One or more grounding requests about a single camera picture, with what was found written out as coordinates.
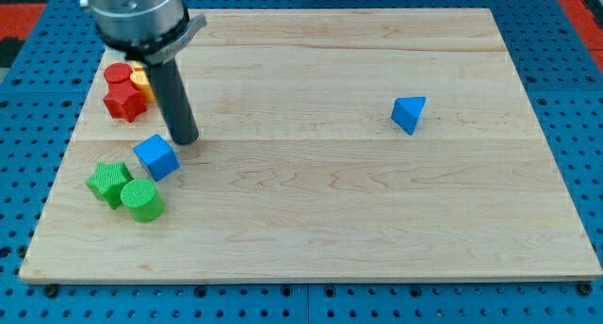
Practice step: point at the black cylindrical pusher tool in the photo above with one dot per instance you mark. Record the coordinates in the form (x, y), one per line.
(171, 96)

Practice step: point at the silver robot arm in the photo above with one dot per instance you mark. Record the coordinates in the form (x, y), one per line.
(153, 32)

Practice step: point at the blue cube block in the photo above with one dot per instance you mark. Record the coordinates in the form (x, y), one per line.
(157, 157)

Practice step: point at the blue triangle block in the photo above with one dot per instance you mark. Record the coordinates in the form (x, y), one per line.
(407, 111)

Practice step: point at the yellow block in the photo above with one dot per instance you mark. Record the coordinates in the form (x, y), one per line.
(141, 82)

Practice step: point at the red star block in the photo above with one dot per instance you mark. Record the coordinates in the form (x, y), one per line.
(124, 101)

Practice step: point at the red cylinder block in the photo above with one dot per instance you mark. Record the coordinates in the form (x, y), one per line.
(117, 73)

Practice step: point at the green star block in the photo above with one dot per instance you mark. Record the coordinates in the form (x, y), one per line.
(107, 182)

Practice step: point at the green cylinder block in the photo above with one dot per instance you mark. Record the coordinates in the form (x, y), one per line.
(142, 199)

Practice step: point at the wooden board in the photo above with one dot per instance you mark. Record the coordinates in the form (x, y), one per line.
(299, 174)

